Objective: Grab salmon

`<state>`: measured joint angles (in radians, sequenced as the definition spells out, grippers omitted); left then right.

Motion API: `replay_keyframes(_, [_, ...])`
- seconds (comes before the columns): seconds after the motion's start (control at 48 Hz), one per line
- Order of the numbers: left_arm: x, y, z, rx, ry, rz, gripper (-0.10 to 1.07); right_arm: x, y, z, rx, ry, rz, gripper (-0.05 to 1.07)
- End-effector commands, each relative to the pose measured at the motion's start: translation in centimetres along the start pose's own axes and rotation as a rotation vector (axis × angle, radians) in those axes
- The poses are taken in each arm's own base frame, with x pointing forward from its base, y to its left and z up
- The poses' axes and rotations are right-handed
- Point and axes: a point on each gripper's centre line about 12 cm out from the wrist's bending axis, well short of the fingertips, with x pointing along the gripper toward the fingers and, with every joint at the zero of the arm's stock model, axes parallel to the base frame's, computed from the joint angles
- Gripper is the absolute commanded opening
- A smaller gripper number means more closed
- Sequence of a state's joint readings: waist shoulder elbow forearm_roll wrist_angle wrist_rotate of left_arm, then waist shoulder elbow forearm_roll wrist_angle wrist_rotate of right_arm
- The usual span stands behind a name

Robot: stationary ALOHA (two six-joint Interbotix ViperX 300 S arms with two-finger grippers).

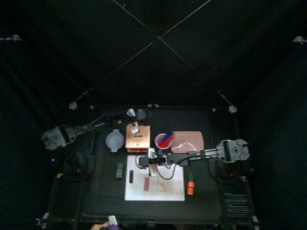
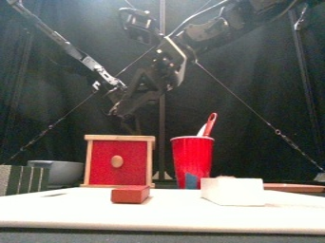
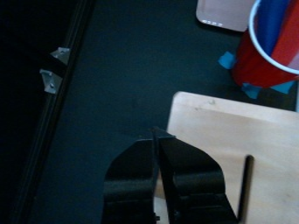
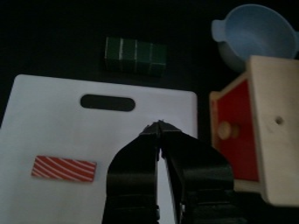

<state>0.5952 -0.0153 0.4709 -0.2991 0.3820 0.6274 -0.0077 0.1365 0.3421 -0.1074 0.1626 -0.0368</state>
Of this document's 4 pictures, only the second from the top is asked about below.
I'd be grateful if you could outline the wooden box with red front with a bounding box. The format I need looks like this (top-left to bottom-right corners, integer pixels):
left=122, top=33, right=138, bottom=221
left=81, top=134, right=158, bottom=189

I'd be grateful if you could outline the red plastic cup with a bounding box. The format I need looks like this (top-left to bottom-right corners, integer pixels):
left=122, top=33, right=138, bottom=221
left=169, top=136, right=216, bottom=190

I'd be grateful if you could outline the red toy spatula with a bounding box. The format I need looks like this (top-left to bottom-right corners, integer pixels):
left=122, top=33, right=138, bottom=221
left=202, top=112, right=220, bottom=138

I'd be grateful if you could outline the white bottle with cap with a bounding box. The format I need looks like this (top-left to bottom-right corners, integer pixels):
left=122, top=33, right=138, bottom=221
left=27, top=159, right=87, bottom=186

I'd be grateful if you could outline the small blue block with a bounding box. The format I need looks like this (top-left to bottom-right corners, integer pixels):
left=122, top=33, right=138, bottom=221
left=185, top=172, right=201, bottom=190

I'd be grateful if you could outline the white cutting board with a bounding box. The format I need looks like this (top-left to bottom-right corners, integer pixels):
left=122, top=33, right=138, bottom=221
left=0, top=186, right=325, bottom=235

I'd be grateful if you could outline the white toy rice block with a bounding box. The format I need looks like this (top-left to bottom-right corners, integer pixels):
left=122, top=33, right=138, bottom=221
left=200, top=177, right=267, bottom=207

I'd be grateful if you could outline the black vertical frame pole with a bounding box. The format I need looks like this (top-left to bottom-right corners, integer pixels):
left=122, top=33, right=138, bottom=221
left=152, top=0, right=176, bottom=182
left=289, top=3, right=325, bottom=178

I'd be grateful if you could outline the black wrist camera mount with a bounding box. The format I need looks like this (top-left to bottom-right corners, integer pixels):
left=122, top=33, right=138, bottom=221
left=118, top=7, right=160, bottom=46

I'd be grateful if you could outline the thin diagonal brace wire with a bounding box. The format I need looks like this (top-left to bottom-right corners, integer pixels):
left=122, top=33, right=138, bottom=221
left=194, top=62, right=325, bottom=174
left=3, top=47, right=160, bottom=165

